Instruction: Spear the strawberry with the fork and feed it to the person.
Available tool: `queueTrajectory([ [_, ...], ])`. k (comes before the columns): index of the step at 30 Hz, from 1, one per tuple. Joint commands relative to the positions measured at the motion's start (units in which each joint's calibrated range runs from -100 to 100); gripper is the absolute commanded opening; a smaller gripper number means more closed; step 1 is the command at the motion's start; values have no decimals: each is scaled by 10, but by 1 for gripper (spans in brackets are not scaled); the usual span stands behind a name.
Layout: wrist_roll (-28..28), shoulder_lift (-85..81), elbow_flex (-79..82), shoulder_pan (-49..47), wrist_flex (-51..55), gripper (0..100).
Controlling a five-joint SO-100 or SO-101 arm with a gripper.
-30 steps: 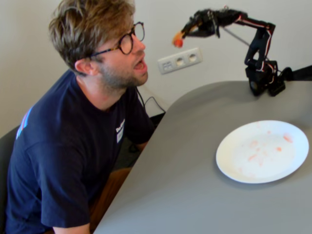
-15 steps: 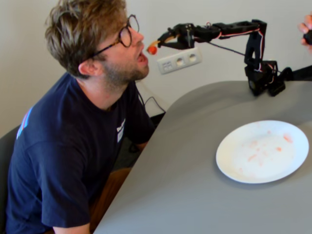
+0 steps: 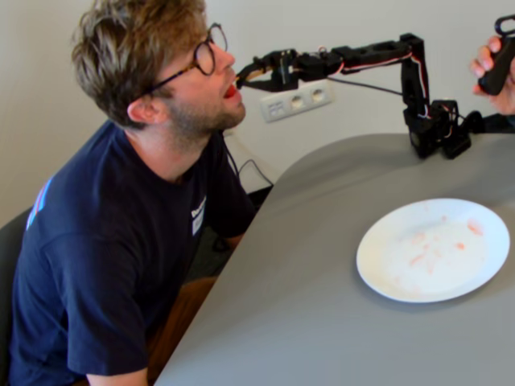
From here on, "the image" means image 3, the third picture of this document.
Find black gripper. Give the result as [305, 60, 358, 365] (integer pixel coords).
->
[241, 48, 302, 94]

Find black leader arm handle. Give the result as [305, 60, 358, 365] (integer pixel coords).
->
[477, 14, 515, 97]

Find operator's hand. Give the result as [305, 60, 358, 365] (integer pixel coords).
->
[470, 35, 515, 116]

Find tortoiseshell round glasses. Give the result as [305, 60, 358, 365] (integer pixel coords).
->
[138, 23, 229, 97]

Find white name tag sticker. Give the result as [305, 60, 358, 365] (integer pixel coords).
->
[188, 195, 208, 238]

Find man in navy t-shirt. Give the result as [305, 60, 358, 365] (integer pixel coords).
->
[7, 0, 258, 386]

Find white round plate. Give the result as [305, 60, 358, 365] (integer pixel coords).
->
[356, 197, 511, 304]

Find dark grey chair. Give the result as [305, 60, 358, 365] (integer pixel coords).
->
[0, 206, 34, 386]

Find white empty wall socket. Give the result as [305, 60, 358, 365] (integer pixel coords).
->
[260, 78, 336, 124]

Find thin black looped cable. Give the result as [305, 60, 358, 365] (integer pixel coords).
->
[236, 158, 275, 191]

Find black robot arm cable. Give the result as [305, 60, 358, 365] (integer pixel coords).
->
[328, 76, 404, 98]

